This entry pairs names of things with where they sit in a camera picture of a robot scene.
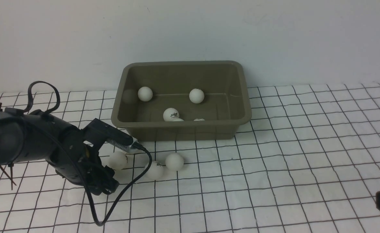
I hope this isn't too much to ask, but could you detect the black camera cable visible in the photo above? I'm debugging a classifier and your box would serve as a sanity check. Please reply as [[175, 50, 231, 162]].
[[85, 143, 153, 226]]

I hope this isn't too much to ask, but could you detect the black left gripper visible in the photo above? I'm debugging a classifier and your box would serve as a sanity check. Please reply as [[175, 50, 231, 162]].
[[46, 129, 119, 195]]

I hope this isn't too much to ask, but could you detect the white ball with dark logo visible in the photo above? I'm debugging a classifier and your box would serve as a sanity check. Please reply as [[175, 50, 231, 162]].
[[145, 161, 164, 181]]

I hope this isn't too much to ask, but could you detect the white ball with red logo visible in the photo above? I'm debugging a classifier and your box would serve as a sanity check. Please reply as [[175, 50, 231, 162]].
[[163, 108, 180, 121]]

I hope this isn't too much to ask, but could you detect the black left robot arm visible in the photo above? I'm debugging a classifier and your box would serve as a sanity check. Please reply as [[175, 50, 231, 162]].
[[0, 110, 119, 195]]

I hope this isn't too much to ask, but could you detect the white grid-patterned tablecloth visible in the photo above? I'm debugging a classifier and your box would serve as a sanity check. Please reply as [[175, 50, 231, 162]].
[[0, 83, 380, 233]]

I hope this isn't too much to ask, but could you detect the olive plastic storage bin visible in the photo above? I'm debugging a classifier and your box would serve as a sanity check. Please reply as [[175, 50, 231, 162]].
[[111, 61, 252, 142]]

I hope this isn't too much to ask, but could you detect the white ping-pong ball cluster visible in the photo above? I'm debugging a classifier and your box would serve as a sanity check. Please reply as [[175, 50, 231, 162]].
[[108, 151, 128, 171]]

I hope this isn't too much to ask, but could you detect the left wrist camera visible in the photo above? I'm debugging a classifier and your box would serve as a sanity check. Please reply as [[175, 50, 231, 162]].
[[81, 118, 143, 153]]

